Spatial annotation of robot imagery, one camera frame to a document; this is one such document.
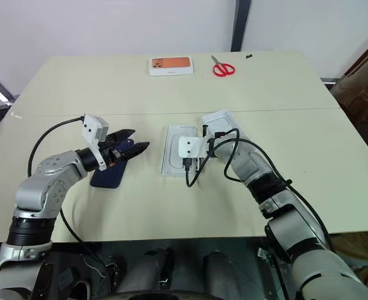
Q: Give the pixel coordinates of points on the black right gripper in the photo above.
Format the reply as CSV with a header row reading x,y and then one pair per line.
x,y
211,145

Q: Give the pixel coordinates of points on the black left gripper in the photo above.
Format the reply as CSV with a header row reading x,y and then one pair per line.
x,y
110,151

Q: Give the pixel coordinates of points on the white phone box lid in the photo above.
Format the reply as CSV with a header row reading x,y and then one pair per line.
x,y
221,120

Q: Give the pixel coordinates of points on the dark blue smartphone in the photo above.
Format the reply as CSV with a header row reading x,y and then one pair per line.
x,y
109,178

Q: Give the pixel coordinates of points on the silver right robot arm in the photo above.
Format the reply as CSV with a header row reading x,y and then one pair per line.
x,y
296,231

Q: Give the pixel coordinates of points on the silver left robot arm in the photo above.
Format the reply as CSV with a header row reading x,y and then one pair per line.
x,y
43,190

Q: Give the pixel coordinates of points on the white phone box base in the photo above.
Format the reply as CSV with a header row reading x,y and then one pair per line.
x,y
171,150

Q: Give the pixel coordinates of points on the white box with orange phone print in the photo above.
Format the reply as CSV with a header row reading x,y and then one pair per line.
x,y
171,66

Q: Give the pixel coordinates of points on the dark grey rounded cylinder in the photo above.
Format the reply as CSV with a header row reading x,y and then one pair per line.
x,y
223,272
146,270

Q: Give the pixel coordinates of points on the brown wooden cabinet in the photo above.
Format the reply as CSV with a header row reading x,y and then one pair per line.
x,y
364,84

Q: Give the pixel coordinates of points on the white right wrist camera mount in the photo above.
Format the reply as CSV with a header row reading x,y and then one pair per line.
x,y
191,147

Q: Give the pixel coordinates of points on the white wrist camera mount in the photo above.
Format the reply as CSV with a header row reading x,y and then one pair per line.
x,y
91,132
191,147

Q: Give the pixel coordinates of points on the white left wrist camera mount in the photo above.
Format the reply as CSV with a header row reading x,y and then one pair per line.
x,y
91,132

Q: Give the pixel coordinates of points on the dark vertical post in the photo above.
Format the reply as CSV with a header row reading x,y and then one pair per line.
x,y
242,25

